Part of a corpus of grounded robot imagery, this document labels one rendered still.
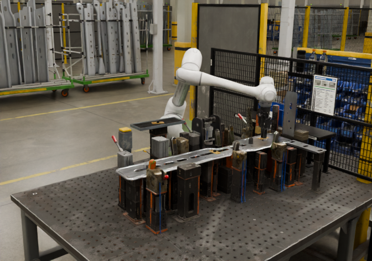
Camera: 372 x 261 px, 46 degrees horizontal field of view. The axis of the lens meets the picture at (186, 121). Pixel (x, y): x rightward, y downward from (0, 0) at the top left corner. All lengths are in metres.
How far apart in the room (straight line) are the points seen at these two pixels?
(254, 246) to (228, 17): 3.70
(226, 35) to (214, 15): 0.34
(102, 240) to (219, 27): 3.84
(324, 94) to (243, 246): 1.55
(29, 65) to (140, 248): 7.76
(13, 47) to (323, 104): 7.34
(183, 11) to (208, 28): 4.91
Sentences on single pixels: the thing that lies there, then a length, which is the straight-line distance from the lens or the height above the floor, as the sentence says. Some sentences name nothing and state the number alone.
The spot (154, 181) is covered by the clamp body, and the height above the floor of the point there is 1.01.
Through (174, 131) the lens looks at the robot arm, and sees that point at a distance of 3.51.
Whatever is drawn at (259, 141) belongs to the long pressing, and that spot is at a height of 1.00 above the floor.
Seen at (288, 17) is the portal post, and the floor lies 1.81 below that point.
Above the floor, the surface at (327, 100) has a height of 1.26.
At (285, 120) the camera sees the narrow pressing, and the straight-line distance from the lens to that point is 3.42.
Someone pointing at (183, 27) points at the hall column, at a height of 1.46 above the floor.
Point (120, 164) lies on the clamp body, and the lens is 2.71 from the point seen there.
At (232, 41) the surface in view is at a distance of 5.58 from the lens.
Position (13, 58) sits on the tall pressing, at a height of 0.83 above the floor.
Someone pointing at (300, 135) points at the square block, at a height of 1.04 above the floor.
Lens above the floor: 1.93
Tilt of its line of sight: 15 degrees down
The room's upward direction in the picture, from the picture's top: 1 degrees clockwise
